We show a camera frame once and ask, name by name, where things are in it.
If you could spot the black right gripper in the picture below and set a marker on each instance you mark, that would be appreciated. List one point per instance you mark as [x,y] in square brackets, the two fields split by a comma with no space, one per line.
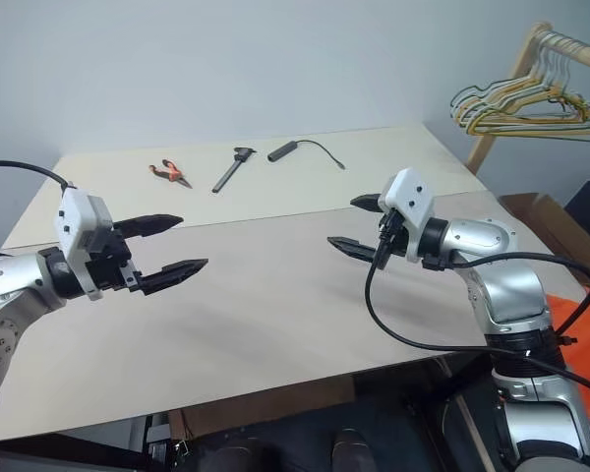
[391,236]

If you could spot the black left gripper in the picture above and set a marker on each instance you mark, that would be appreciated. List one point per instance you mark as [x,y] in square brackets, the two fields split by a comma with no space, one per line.
[108,265]

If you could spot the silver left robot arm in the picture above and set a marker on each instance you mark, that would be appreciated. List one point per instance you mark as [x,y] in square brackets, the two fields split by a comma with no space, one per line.
[10,285]

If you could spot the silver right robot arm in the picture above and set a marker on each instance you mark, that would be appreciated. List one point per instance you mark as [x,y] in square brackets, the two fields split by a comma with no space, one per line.
[511,295]

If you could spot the orange shorts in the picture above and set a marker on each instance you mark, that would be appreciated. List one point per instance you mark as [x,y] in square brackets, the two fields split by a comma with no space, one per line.
[570,307]

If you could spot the black caliper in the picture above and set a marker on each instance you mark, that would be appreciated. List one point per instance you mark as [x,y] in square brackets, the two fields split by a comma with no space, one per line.
[231,172]

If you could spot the wooden clothes rack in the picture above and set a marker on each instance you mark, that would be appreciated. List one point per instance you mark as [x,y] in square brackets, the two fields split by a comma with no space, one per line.
[482,147]

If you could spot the brown cardboard box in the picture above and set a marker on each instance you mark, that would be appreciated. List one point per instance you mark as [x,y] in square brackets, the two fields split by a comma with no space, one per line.
[536,216]

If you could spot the dark rounded shape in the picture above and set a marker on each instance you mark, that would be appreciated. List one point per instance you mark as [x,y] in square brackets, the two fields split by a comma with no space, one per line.
[246,457]
[354,450]

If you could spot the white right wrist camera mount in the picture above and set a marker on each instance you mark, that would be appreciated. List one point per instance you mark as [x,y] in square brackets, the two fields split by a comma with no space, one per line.
[408,196]

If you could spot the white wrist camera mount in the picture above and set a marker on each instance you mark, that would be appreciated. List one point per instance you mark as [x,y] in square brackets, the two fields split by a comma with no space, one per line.
[76,216]
[408,196]

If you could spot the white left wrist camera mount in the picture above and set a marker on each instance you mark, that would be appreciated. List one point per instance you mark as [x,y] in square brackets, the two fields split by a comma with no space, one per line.
[76,216]

